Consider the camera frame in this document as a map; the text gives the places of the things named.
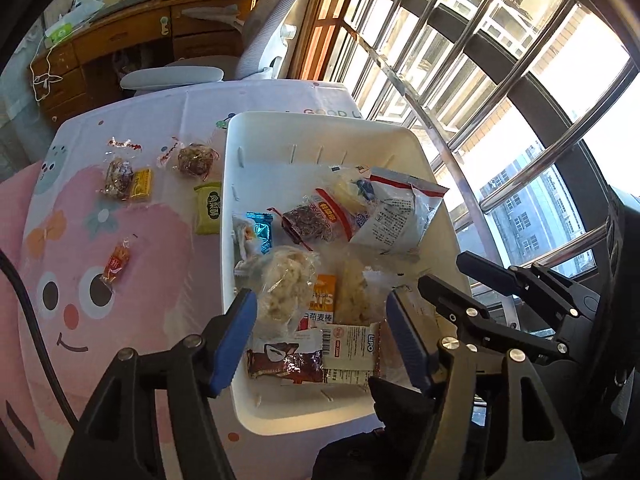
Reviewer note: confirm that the green snack packet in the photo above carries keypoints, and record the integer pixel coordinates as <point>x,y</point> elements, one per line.
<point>207,210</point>

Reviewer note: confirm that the printed cartoon tablecloth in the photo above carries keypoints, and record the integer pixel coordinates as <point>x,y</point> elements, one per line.
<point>150,285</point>

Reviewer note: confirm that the small clear pale snack packet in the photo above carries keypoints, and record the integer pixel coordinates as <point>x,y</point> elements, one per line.
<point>245,247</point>

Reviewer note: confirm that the white packet blue print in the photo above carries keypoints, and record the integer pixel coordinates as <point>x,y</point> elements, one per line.
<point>350,350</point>

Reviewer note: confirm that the wooden desk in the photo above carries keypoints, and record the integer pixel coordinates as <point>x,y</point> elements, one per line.
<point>100,35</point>

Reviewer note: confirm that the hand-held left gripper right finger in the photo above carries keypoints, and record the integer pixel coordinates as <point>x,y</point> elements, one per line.
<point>407,345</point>

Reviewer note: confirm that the large clear snack packet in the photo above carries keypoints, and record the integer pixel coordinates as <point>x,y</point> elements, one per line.
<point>385,282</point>

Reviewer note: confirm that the grey office chair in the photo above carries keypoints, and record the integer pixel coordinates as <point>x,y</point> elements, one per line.
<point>265,35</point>

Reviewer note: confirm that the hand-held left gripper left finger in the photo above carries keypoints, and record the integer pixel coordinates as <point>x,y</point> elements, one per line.
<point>235,345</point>

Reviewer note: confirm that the building outside window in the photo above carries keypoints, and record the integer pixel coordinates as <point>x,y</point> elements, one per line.
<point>540,210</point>

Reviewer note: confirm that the white plastic tray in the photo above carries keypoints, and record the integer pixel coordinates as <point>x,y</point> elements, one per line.
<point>300,135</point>

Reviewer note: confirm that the small red candy packet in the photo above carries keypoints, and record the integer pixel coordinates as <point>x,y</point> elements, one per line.
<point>116,262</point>

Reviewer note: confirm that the metal window grille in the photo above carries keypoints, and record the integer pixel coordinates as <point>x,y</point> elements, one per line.
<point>500,35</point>

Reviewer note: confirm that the clear packet yellow blue snack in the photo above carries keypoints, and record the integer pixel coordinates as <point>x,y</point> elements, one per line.
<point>350,192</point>

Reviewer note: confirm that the puffed rice ball packet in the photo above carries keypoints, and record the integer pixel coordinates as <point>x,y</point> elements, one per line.
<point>285,285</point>

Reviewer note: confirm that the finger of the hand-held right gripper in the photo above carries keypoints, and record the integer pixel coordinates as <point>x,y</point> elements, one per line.
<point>540,292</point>
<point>500,322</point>

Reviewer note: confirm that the rice cracker packet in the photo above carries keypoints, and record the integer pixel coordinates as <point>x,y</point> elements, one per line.
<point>355,290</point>

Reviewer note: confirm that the orange oat bar packet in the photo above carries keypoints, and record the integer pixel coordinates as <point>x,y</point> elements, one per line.
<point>325,295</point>

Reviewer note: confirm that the dark sesame packet red stripe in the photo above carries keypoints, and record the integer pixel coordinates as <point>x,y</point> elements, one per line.
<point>310,220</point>

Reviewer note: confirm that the blue foil candy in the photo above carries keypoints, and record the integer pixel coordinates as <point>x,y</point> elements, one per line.
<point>262,232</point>

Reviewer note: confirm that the brown chocolate packet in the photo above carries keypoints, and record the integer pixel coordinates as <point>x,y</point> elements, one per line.
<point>285,360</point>

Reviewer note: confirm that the round nut ball packet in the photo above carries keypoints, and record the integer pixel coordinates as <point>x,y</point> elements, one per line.
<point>195,160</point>

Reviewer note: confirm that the white red-edged snack packet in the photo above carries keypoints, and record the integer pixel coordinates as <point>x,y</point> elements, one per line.
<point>395,215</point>

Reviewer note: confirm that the green tissue pack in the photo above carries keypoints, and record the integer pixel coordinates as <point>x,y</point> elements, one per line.
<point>60,34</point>

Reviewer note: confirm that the nut candy packet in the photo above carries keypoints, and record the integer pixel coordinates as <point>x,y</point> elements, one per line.
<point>117,180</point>

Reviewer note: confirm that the yellow candy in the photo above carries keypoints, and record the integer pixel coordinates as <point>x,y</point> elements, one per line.
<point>141,185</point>

